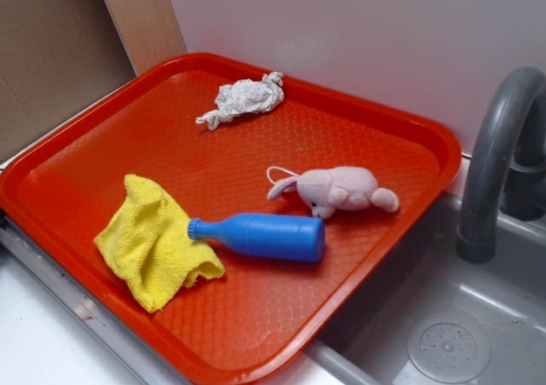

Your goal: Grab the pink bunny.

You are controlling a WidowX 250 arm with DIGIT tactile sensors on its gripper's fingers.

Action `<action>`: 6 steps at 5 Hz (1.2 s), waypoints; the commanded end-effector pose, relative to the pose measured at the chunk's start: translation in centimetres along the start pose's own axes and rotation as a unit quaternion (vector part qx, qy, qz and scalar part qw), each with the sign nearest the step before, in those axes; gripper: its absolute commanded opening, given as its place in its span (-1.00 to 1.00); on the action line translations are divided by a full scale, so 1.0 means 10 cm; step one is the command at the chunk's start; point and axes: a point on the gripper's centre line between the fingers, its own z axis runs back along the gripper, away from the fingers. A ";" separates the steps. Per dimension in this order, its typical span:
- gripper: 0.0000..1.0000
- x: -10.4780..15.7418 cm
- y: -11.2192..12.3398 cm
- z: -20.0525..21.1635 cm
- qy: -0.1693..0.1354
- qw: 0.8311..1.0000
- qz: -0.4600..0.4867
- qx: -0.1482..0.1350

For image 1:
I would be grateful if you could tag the pink plush bunny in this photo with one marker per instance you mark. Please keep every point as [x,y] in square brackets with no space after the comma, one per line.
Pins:
[326,191]

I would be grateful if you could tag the blue plastic bottle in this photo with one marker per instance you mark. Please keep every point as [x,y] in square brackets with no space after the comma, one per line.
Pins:
[272,236]

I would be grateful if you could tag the crumpled white cloth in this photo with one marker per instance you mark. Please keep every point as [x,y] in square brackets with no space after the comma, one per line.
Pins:
[245,96]

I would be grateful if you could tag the yellow microfiber cloth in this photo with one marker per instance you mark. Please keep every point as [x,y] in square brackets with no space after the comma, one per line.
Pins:
[147,245]

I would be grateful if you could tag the grey plastic sink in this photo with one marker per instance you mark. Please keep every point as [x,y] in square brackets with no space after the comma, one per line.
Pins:
[425,316]

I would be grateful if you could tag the light wooden board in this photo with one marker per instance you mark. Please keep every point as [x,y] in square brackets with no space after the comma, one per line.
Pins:
[148,30]

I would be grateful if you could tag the grey plastic faucet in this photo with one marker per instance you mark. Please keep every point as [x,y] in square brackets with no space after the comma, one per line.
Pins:
[507,169]

